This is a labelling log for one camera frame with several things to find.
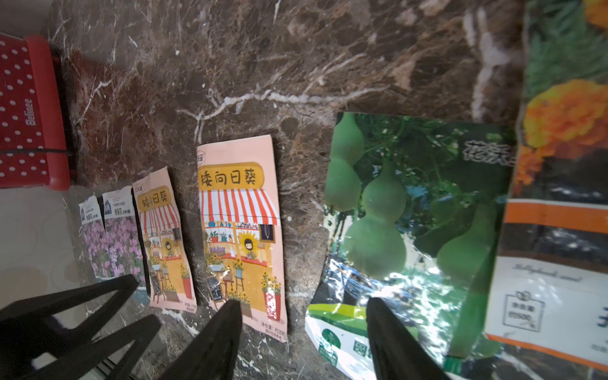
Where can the green gourd seed packet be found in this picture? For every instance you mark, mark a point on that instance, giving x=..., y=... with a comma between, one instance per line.
x=413, y=208

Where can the orange marigold seed packet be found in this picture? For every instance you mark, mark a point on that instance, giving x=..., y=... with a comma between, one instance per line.
x=549, y=287

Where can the red polka-dot toaster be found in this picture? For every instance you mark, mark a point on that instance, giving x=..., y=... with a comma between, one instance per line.
x=33, y=141

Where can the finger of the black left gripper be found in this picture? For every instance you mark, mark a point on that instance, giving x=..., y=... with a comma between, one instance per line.
x=29, y=326
x=137, y=336

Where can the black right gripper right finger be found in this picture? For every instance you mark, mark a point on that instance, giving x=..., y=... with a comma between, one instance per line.
x=396, y=354

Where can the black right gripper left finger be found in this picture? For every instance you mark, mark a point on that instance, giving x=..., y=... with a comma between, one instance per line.
x=213, y=353

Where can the purple flower seed packet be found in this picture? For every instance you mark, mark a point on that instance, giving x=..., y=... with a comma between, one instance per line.
x=123, y=253
x=94, y=238

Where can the pink sunflower shop seed packet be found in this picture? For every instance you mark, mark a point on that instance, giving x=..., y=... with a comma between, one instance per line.
x=170, y=276

